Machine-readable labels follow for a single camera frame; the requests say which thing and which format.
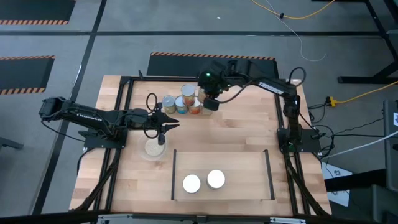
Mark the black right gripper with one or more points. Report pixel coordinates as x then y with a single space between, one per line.
210 82

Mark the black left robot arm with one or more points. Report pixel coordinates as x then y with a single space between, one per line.
81 113

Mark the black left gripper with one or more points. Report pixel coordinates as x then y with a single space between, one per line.
143 119

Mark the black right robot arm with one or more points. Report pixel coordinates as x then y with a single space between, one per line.
270 84

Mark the white paper sheet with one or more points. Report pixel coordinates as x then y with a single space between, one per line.
339 186

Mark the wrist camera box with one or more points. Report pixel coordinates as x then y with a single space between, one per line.
161 139
211 104

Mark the black mat hazard-striped edge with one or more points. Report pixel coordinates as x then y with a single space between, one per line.
186 67
37 9
25 74

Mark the peach label purple can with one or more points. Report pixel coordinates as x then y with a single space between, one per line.
191 183

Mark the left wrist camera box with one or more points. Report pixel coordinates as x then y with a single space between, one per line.
161 139

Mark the pineapple label red can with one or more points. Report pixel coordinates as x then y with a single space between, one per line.
195 109

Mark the black table frame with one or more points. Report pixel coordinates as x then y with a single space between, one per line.
155 79

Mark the cherry label blue can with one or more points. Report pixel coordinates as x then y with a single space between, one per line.
181 105

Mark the grey chair leg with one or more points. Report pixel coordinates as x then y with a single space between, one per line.
11 143

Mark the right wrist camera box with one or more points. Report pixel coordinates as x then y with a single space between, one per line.
211 104

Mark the black desk leg frame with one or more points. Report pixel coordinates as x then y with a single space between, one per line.
367 79

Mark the black rig bar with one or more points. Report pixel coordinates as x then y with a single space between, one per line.
46 217

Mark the beans label can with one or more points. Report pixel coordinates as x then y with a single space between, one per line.
201 96

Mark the wooden shelf with black legs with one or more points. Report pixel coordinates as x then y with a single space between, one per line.
236 168

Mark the tomato label can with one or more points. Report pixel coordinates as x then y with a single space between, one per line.
215 179

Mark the corn label can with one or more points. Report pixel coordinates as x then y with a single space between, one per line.
188 91

